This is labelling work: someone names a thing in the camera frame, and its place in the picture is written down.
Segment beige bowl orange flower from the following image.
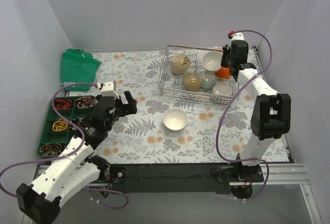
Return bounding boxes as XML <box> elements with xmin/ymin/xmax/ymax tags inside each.
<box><xmin>201</xmin><ymin>51</ymin><xmax>222</xmax><ymax>72</ymax></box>

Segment white ribbed bowl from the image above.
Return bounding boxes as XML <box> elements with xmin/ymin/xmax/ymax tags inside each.
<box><xmin>163</xmin><ymin>108</ymin><xmax>188</xmax><ymax>132</ymax></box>

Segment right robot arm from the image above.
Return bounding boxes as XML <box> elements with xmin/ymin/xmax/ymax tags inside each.
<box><xmin>222</xmin><ymin>39</ymin><xmax>291</xmax><ymax>182</ymax></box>

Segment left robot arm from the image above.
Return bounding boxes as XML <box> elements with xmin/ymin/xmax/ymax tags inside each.
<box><xmin>16</xmin><ymin>91</ymin><xmax>137</xmax><ymax>223</ymax></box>

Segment brown pink patterned scrunchie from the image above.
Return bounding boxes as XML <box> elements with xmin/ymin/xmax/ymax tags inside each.
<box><xmin>74</xmin><ymin>96</ymin><xmax>95</xmax><ymax>109</ymax></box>

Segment white bowl dark leaf pattern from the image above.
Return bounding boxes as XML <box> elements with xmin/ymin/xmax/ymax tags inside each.
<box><xmin>211</xmin><ymin>83</ymin><xmax>232</xmax><ymax>97</ymax></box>

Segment pale green patterned bowl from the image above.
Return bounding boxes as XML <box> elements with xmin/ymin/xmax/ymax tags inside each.
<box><xmin>200</xmin><ymin>71</ymin><xmax>217</xmax><ymax>90</ymax></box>

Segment dark floral scrunchie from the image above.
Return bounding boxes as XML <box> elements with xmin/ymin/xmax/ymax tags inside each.
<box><xmin>69</xmin><ymin>118</ymin><xmax>83</xmax><ymax>130</ymax></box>

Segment beige bowl front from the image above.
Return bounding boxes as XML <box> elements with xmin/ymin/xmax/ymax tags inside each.
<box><xmin>183</xmin><ymin>73</ymin><xmax>202</xmax><ymax>92</ymax></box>

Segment green cloth bag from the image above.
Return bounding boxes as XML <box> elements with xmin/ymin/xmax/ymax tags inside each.
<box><xmin>60</xmin><ymin>49</ymin><xmax>101</xmax><ymax>87</ymax></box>

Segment green compartment tray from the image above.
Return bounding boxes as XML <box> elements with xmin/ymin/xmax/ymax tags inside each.
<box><xmin>37</xmin><ymin>96</ymin><xmax>96</xmax><ymax>158</ymax></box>

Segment brown dotted scrunchie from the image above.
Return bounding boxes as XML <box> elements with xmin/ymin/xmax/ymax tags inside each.
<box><xmin>39</xmin><ymin>143</ymin><xmax>64</xmax><ymax>156</ymax></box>

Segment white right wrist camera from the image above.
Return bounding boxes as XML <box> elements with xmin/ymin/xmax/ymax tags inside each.
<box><xmin>228</xmin><ymin>30</ymin><xmax>244</xmax><ymax>41</ymax></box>

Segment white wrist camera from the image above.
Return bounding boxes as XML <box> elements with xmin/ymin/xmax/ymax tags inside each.
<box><xmin>228</xmin><ymin>30</ymin><xmax>244</xmax><ymax>41</ymax></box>
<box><xmin>96</xmin><ymin>80</ymin><xmax>119</xmax><ymax>99</ymax></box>

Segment metal corner bracket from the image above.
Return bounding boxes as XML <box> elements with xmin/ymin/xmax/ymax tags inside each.
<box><xmin>252</xmin><ymin>46</ymin><xmax>258</xmax><ymax>54</ymax></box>

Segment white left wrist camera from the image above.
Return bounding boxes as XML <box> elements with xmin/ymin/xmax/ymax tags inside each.
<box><xmin>96</xmin><ymin>80</ymin><xmax>119</xmax><ymax>99</ymax></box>

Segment metal wire dish rack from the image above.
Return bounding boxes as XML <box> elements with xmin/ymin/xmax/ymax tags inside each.
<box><xmin>158</xmin><ymin>45</ymin><xmax>239</xmax><ymax>104</ymax></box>

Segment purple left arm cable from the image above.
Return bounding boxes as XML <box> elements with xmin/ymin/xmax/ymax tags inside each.
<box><xmin>0</xmin><ymin>82</ymin><xmax>129</xmax><ymax>210</ymax></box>

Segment orange black hair ties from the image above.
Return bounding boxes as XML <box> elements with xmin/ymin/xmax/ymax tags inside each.
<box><xmin>51</xmin><ymin>98</ymin><xmax>74</xmax><ymax>110</ymax></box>

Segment yellow hair ties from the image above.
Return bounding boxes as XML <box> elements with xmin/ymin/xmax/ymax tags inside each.
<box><xmin>53</xmin><ymin>119</ymin><xmax>70</xmax><ymax>132</ymax></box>

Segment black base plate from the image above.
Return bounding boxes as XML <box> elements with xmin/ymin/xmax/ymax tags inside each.
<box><xmin>110</xmin><ymin>163</ymin><xmax>264</xmax><ymax>194</ymax></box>

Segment aluminium frame rail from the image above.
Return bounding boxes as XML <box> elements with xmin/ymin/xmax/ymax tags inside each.
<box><xmin>30</xmin><ymin>163</ymin><xmax>323</xmax><ymax>224</ymax></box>

